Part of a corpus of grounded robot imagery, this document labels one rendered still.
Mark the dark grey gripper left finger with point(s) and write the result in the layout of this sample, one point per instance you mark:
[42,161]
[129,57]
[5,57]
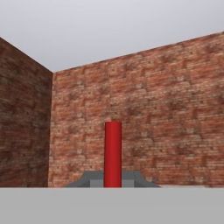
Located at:
[89,180]

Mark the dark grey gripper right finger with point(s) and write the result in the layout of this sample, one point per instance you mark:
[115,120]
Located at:
[137,180]

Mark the red straw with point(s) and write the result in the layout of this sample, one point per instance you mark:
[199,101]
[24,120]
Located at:
[113,154]

